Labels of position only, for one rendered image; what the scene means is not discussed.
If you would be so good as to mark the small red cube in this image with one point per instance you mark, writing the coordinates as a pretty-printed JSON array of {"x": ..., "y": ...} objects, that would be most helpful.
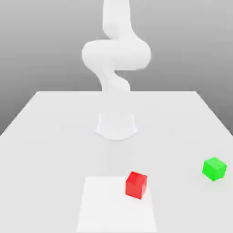
[{"x": 135, "y": 185}]

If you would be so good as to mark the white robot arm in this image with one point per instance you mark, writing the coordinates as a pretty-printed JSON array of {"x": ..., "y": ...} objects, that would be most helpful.
[{"x": 116, "y": 54}]

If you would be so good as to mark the small green cube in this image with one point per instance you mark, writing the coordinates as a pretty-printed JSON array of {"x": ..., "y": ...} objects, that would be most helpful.
[{"x": 214, "y": 169}]

